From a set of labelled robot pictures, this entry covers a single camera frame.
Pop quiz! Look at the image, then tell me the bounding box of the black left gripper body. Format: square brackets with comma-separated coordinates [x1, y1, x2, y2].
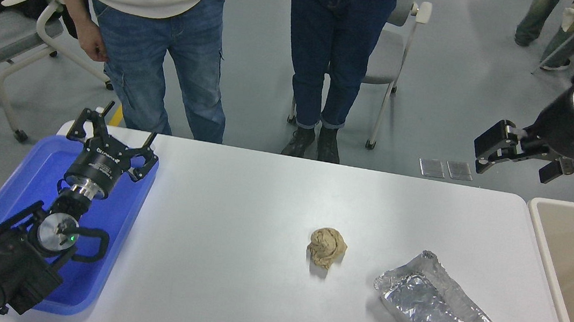
[63, 139, 133, 203]

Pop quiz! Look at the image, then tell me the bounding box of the person's right hand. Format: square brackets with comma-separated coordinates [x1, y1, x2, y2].
[76, 19, 114, 63]

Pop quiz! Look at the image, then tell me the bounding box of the yellow floor tape line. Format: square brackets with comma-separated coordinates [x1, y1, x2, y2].
[109, 103, 125, 128]

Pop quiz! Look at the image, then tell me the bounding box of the metal floor plate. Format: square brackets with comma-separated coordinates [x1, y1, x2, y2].
[445, 160, 475, 182]
[417, 158, 446, 179]

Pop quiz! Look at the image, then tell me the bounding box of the blue plastic tray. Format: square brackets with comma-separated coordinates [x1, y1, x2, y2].
[0, 129, 161, 322]

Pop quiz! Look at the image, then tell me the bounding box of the grey padded chair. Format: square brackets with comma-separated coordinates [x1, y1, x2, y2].
[285, 0, 433, 156]

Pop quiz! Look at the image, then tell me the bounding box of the crinkled foil tray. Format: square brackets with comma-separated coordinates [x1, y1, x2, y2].
[369, 244, 515, 322]

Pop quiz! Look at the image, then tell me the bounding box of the crumpled tan paper ball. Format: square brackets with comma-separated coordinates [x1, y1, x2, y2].
[305, 225, 349, 270]

